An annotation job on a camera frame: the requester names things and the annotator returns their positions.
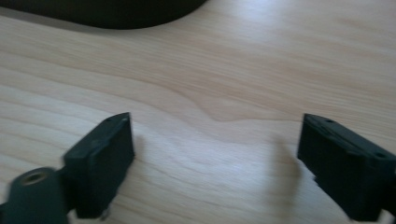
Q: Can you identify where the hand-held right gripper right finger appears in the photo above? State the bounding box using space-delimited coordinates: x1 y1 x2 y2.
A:
297 113 396 222

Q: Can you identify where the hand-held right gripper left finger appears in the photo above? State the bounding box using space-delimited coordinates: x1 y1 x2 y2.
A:
62 112 135 219

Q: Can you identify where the black rounded object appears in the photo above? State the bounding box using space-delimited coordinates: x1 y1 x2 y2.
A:
0 0 209 31

